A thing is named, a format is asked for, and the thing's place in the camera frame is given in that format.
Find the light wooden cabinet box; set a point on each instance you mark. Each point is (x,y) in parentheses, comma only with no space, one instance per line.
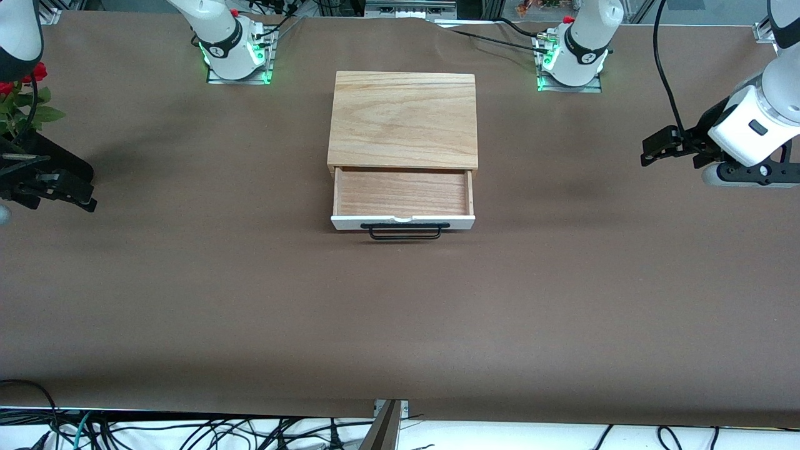
(403,119)

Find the aluminium profile corner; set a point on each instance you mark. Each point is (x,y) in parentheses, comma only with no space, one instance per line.
(51,14)
(764,31)

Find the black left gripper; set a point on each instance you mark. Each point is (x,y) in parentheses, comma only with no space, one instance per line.
(710,125)

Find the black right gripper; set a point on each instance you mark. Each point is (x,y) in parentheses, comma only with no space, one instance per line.
(51,157)

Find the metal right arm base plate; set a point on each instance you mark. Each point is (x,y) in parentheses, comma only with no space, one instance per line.
(215,78)

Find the grey metal rail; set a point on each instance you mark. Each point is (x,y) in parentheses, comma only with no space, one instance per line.
(409,9)

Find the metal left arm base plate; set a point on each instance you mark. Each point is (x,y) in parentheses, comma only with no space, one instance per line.
(594,87)

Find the black vase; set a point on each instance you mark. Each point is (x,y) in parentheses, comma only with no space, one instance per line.
(69,164)

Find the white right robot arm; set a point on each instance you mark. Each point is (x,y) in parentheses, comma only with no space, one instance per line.
(225,50)

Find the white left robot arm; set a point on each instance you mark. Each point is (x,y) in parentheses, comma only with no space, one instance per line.
(584,44)

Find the small metal bracket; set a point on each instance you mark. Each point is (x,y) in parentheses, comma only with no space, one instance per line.
(405,407)

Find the red rose with leaves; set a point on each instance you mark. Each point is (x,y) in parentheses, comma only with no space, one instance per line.
(47,114)

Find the brown table cover sheet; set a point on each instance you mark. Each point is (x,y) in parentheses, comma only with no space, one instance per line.
(400,325)

